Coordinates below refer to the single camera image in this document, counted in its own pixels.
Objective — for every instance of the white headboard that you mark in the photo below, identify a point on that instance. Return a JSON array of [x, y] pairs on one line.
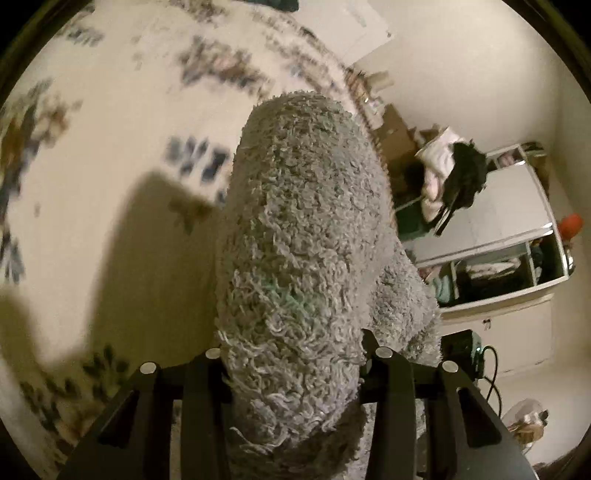
[[360, 25]]

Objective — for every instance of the white wardrobe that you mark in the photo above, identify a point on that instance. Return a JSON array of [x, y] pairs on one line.
[[498, 217]]

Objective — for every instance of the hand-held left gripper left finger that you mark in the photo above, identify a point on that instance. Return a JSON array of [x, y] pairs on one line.
[[203, 383]]

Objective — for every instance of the grey terry towel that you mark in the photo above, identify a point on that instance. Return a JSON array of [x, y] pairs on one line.
[[304, 240]]

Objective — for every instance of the white clothes pile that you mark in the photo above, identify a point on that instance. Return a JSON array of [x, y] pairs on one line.
[[434, 175]]

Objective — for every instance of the dark green blanket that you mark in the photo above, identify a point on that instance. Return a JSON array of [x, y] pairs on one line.
[[281, 3]]

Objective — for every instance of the black garment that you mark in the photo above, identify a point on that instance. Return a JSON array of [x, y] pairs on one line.
[[464, 180]]

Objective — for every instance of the orange red round object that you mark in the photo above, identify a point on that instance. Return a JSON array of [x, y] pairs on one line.
[[570, 226]]

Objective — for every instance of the white nightstand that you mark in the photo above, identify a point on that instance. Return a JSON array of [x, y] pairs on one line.
[[369, 99]]

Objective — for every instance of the brown checked bed sheet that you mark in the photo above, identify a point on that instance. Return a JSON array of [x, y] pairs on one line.
[[339, 74]]

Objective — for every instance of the teal box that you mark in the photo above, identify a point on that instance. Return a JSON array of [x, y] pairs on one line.
[[413, 221]]

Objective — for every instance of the cardboard box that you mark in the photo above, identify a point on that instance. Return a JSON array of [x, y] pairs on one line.
[[397, 147]]

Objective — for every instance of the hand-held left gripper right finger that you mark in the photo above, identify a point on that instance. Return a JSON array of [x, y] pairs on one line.
[[392, 383]]

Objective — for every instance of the floral bed cover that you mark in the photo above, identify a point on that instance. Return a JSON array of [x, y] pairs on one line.
[[129, 115]]

